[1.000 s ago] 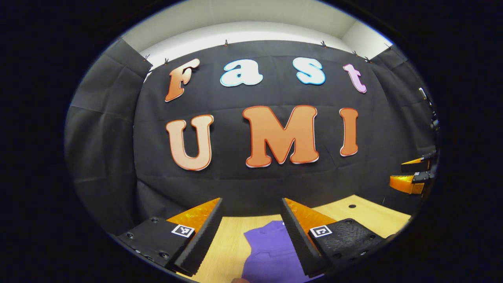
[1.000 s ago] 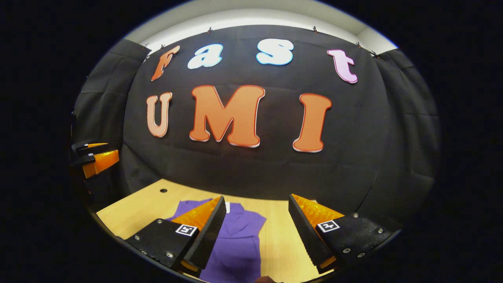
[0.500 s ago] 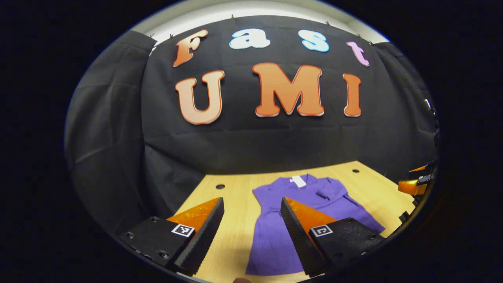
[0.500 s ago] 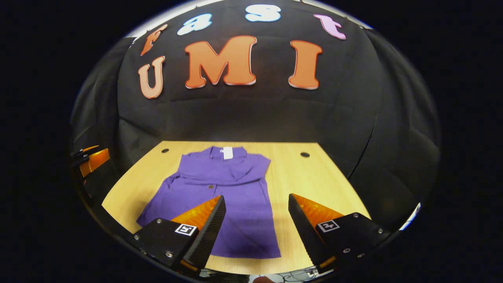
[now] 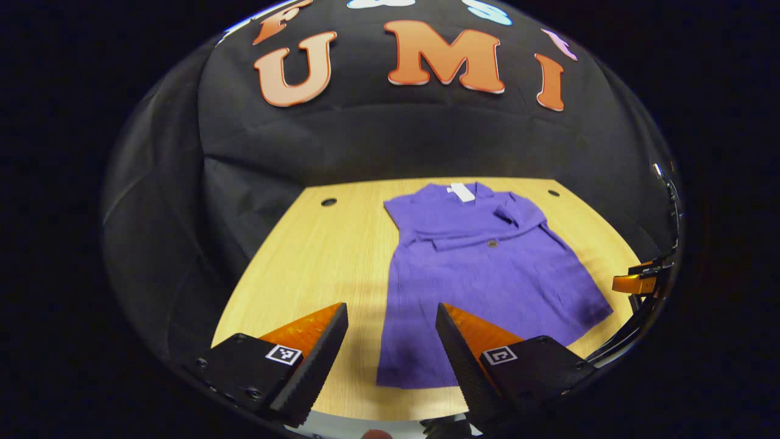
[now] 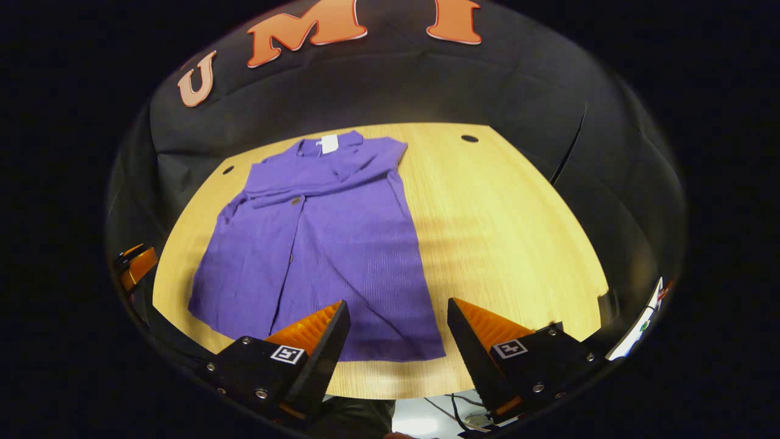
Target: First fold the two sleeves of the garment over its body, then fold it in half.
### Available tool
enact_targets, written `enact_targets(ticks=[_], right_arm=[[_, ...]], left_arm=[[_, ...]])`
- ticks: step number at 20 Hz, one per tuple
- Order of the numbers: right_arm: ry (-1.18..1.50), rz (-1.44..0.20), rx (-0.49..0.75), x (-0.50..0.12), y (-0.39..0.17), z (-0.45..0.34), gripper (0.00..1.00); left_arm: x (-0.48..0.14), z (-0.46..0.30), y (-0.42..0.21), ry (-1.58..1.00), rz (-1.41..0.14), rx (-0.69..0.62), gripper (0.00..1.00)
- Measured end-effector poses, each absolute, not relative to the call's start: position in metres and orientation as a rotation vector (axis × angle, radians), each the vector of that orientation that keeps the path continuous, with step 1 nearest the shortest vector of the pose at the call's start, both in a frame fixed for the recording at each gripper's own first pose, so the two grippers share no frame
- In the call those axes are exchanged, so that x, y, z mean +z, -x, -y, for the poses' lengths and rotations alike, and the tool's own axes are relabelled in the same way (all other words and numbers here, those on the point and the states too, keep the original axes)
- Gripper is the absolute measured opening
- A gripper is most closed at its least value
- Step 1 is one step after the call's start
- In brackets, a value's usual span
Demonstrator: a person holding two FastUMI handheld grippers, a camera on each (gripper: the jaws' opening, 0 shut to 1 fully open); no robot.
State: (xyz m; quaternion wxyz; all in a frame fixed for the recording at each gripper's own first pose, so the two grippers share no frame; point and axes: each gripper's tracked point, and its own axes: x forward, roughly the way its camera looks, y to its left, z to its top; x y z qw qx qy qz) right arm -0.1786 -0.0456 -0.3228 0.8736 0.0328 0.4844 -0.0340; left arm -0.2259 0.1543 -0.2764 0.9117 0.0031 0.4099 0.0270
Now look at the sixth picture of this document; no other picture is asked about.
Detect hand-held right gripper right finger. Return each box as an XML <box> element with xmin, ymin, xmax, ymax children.
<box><xmin>447</xmin><ymin>297</ymin><xmax>610</xmax><ymax>421</ymax></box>

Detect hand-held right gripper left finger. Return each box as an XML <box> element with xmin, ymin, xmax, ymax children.
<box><xmin>195</xmin><ymin>299</ymin><xmax>352</xmax><ymax>421</ymax></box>

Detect purple knit cardigan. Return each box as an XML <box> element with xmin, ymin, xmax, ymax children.
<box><xmin>187</xmin><ymin>129</ymin><xmax>447</xmax><ymax>363</ymax></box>

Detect person's dark trousers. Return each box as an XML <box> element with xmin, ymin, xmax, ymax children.
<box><xmin>308</xmin><ymin>396</ymin><xmax>397</xmax><ymax>439</ymax></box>

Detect white flat panel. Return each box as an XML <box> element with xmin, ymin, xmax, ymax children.
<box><xmin>606</xmin><ymin>277</ymin><xmax>671</xmax><ymax>362</ymax></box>

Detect black power cable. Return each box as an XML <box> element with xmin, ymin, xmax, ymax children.
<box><xmin>424</xmin><ymin>393</ymin><xmax>494</xmax><ymax>435</ymax></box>

